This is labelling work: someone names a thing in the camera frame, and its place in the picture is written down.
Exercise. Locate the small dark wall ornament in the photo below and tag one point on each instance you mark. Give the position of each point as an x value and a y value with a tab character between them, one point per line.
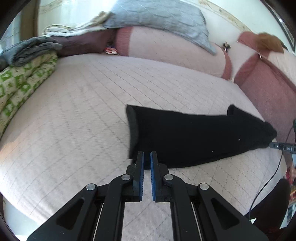
226	47

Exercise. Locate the framed wall picture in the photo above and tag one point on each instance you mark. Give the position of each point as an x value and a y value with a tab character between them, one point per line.
289	32

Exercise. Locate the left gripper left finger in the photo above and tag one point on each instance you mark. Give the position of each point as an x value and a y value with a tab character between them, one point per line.
136	185

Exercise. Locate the pink quilted sofa seat cover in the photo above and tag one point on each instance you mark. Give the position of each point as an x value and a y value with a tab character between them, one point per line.
73	131

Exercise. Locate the red sofa backrest cushion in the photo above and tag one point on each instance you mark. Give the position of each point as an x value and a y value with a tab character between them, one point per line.
271	92

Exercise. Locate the beige folded cloth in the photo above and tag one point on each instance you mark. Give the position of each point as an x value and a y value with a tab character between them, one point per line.
95	24

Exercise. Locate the brown plush cushion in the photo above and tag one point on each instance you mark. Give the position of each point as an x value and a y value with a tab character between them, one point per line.
265	41

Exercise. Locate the black pants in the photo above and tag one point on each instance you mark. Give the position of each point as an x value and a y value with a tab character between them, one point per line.
183	140

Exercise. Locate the grey quilted blanket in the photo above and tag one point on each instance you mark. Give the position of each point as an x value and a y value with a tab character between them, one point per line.
177	17

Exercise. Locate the green patterned folded cloth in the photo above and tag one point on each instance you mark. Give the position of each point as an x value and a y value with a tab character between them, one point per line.
19	83

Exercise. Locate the small red white packet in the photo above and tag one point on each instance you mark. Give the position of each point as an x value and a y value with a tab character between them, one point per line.
110	51

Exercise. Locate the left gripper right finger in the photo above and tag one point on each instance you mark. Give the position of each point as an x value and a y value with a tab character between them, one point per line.
160	191

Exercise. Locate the dark grey folded garment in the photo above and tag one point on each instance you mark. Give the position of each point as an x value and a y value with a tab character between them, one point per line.
24	51

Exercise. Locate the dark maroon garment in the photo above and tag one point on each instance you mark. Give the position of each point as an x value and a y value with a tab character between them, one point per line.
91	42

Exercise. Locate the pink quilted back cushion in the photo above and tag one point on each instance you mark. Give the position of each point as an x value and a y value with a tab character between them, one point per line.
162	46

